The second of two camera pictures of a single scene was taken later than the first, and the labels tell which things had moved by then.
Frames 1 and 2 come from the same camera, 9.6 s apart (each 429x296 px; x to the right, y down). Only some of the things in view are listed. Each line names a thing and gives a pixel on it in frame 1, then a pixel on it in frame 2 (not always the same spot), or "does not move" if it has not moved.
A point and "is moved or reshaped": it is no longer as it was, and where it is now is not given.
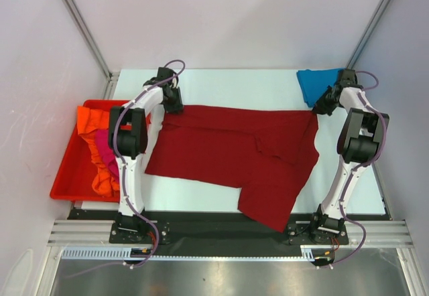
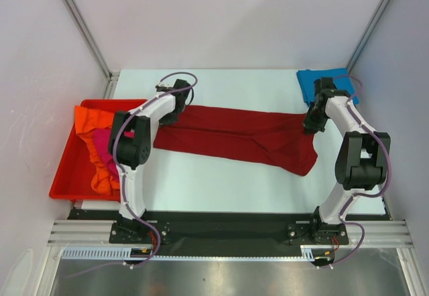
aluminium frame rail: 379,234 does not move
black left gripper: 177,106 -> 165,121
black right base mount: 320,230 does not move
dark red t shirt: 267,155 is moved or reshaped
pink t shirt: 107,153 does not move
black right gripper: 322,107 -> 312,124
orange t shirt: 91,120 does not move
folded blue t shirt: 314,83 does not move
